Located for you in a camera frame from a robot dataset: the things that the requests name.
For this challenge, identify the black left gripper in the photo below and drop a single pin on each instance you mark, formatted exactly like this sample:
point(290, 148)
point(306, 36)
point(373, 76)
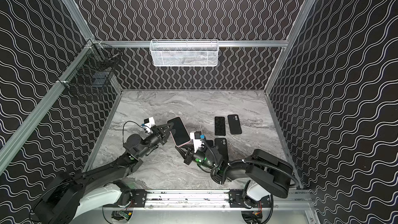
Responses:
point(158, 132)

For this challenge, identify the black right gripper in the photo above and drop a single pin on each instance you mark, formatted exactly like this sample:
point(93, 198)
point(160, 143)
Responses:
point(189, 155)

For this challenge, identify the black smartphone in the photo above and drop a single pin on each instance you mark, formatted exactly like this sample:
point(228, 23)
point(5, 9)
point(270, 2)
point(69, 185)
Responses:
point(179, 133)

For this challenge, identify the black phone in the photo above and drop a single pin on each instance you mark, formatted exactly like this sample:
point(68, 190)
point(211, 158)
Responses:
point(220, 126)

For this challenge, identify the black phone case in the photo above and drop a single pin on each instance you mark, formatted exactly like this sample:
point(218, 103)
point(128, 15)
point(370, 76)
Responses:
point(234, 124)

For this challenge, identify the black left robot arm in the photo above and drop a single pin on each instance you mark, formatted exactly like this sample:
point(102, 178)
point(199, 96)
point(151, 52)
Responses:
point(67, 196)

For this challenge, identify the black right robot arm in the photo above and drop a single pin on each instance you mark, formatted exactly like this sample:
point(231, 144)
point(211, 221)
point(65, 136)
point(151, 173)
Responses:
point(270, 172)

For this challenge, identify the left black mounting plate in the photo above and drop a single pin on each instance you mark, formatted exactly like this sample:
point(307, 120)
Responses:
point(136, 198)

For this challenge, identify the black mounting plate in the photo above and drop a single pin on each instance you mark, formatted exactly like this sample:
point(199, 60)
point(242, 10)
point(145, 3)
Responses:
point(237, 199)
point(136, 198)

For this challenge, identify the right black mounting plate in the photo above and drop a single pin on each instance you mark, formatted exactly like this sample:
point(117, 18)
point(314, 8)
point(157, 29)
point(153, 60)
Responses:
point(237, 199)

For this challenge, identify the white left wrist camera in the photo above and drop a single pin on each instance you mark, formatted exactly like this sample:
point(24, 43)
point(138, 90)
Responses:
point(148, 124)

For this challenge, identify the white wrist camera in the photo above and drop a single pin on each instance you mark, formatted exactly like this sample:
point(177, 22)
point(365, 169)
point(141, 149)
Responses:
point(197, 139)
point(148, 124)

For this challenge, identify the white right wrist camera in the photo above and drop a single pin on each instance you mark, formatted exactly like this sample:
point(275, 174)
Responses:
point(197, 139)

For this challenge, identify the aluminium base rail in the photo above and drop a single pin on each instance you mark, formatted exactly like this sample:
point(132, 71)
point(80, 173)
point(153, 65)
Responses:
point(199, 200)

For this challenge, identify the white wire mesh basket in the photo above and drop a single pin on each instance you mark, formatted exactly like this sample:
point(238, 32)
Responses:
point(184, 52)

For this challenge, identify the black wire basket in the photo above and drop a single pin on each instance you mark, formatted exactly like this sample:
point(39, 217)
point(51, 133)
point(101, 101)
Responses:
point(91, 79)

